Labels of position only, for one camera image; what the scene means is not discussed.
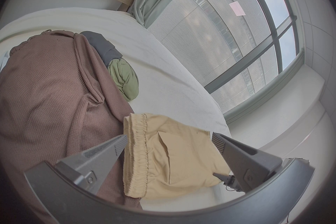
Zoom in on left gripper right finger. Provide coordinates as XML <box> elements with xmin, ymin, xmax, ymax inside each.
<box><xmin>211</xmin><ymin>132</ymin><xmax>283</xmax><ymax>194</ymax></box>

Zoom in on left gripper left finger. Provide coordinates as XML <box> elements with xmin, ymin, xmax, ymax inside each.
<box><xmin>55</xmin><ymin>134</ymin><xmax>129</xmax><ymax>195</ymax></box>

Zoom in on tan shorts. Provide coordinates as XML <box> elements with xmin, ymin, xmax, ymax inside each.
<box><xmin>122</xmin><ymin>113</ymin><xmax>232</xmax><ymax>199</ymax></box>

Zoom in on bed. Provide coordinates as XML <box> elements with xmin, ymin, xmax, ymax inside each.
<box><xmin>0</xmin><ymin>0</ymin><xmax>233</xmax><ymax>209</ymax></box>

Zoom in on brown shorts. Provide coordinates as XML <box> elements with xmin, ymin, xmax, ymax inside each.
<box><xmin>0</xmin><ymin>30</ymin><xmax>143</xmax><ymax>221</ymax></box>

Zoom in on green garment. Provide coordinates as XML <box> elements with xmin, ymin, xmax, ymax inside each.
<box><xmin>107</xmin><ymin>58</ymin><xmax>139</xmax><ymax>102</ymax></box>

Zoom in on black garment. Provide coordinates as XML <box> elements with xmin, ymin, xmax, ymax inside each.
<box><xmin>79</xmin><ymin>31</ymin><xmax>124</xmax><ymax>67</ymax></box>

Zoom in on window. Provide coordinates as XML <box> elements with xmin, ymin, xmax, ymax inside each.
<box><xmin>143</xmin><ymin>0</ymin><xmax>306</xmax><ymax>117</ymax></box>

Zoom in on white garment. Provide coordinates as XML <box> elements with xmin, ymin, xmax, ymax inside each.
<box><xmin>0</xmin><ymin>51</ymin><xmax>11</xmax><ymax>71</ymax></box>

